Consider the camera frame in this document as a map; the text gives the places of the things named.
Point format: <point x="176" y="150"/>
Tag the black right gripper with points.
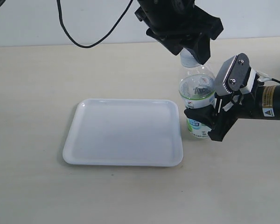
<point x="248" y="106"/>

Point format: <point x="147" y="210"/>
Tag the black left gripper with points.
<point x="169" y="21"/>

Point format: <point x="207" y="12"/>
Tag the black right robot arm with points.
<point x="262" y="103"/>

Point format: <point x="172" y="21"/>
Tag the white rectangular plastic tray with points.
<point x="124" y="132"/>

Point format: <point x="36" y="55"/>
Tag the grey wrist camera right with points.
<point x="235" y="75"/>

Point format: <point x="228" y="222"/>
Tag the clear plastic water bottle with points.
<point x="196" y="86"/>

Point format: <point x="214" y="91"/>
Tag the white bottle cap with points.
<point x="187" y="59"/>

